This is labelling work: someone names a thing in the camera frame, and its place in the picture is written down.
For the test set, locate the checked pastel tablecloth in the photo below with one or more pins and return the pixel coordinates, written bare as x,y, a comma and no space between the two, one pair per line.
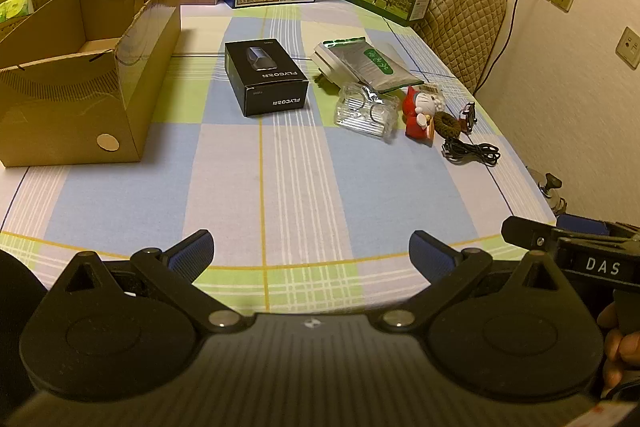
300,187

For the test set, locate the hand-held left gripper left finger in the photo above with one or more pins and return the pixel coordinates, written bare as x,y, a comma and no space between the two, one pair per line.
192,254

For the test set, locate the brown round biscuit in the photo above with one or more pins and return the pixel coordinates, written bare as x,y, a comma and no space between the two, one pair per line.
447,125

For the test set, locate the quilted beige chair cover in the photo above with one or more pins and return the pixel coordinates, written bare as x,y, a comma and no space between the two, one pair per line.
465,17

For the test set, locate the brown cardboard box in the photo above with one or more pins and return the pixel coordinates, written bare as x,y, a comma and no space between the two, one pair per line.
65,122

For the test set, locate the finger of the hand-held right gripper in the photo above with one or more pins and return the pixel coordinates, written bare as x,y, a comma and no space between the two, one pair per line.
580,224
527,232

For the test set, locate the black shaver box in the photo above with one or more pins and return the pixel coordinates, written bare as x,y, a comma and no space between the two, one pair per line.
265,82

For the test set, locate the person's right hand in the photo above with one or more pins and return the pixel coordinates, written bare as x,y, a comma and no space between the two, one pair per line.
620,352

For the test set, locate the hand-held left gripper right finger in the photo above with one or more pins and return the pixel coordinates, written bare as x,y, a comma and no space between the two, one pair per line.
430,257

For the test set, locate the cotton swab packet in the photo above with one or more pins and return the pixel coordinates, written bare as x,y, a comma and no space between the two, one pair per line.
434,92

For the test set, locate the red cartoon cat figurine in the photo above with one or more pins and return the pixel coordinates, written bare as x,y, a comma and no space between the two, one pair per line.
417,114

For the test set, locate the clear plastic packaging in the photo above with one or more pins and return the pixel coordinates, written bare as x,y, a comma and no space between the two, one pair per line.
362,114

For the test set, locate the silver green tea packet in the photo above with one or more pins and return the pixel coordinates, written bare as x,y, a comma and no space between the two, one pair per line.
375,67

